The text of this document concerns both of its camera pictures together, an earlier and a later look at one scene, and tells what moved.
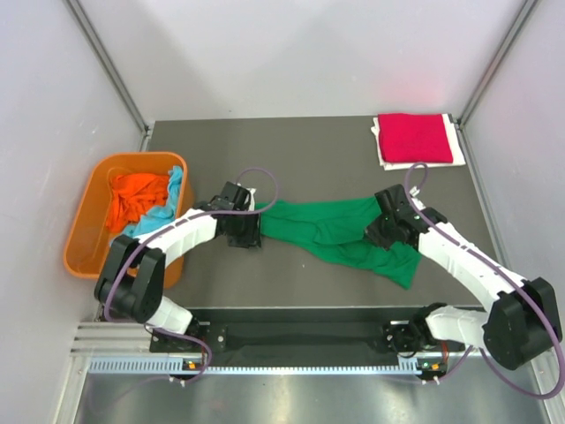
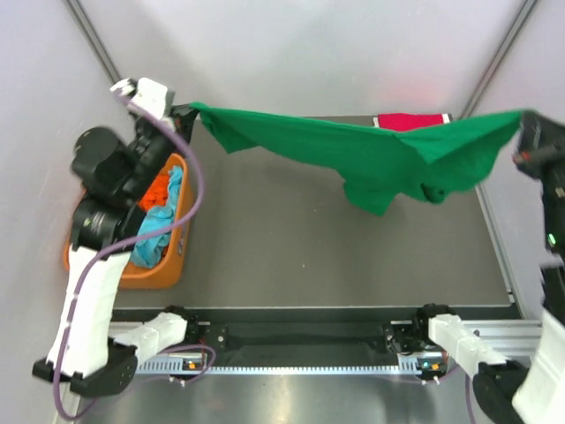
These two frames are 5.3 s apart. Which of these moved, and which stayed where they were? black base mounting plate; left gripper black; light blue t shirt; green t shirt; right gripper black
Moved: green t shirt; left gripper black; right gripper black
Stayed: black base mounting plate; light blue t shirt
